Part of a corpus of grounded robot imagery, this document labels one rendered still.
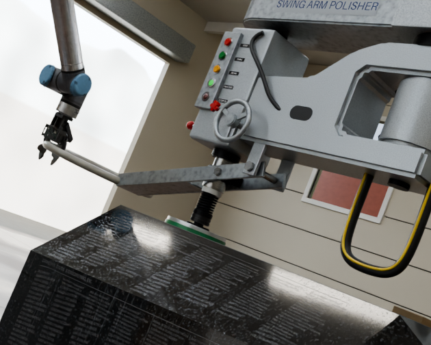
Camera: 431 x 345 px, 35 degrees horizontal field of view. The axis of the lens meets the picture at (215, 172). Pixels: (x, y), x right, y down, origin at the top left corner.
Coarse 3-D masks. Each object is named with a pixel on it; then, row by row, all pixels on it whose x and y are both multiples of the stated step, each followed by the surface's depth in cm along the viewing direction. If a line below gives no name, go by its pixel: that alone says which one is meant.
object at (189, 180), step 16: (128, 176) 252; (144, 176) 246; (160, 176) 241; (176, 176) 235; (192, 176) 230; (208, 176) 225; (224, 176) 220; (240, 176) 216; (256, 176) 212; (272, 176) 218; (144, 192) 257; (160, 192) 253; (176, 192) 249; (192, 192) 244
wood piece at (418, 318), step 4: (396, 308) 206; (400, 308) 205; (396, 312) 205; (400, 312) 205; (404, 312) 204; (408, 312) 203; (412, 312) 203; (404, 316) 203; (408, 316) 203; (412, 316) 202; (416, 316) 201; (420, 316) 200; (416, 320) 201; (420, 320) 200; (424, 320) 201; (428, 320) 203; (424, 324) 201; (428, 324) 203
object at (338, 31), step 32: (256, 0) 233; (288, 0) 222; (320, 0) 213; (352, 0) 204; (384, 0) 196; (416, 0) 187; (288, 32) 229; (320, 32) 218; (352, 32) 207; (384, 32) 198; (416, 32) 188
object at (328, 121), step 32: (256, 64) 219; (352, 64) 197; (384, 64) 190; (416, 64) 183; (256, 96) 218; (288, 96) 209; (320, 96) 201; (352, 96) 195; (384, 96) 205; (256, 128) 213; (288, 128) 205; (320, 128) 197; (352, 128) 198; (256, 160) 211; (288, 160) 222; (320, 160) 200; (352, 160) 187; (384, 160) 179; (416, 160) 173; (416, 192) 190
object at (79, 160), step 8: (48, 144) 261; (56, 144) 282; (56, 152) 256; (64, 152) 254; (72, 152) 291; (72, 160) 252; (80, 160) 252; (88, 160) 295; (88, 168) 251; (96, 168) 251; (104, 168) 297; (104, 176) 252; (112, 176) 253
